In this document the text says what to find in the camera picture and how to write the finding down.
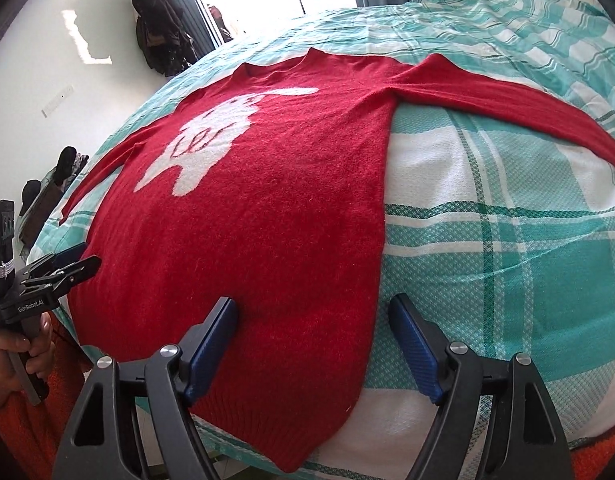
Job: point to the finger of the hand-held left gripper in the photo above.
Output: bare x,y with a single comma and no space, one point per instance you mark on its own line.
70,255
80,271

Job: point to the red sweater with white print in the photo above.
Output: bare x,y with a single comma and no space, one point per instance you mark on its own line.
287,210

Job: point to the person's left hand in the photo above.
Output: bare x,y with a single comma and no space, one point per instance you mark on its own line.
0,370

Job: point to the teal checked blanket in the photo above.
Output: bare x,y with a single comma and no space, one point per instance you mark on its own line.
487,185

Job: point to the person's orange garment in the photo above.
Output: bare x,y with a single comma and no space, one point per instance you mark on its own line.
32,440

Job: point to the dark hanging coat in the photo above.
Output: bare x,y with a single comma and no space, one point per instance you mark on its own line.
157,25

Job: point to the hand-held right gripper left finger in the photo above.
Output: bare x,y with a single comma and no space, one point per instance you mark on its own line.
212,345

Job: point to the dark red bag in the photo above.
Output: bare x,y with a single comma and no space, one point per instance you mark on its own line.
220,22

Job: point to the white wall outlet strip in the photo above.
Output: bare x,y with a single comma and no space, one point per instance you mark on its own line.
57,100

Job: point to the dark bags and shoes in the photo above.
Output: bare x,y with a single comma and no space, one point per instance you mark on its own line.
42,200

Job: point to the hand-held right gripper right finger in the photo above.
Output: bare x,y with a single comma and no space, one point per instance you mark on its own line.
412,345

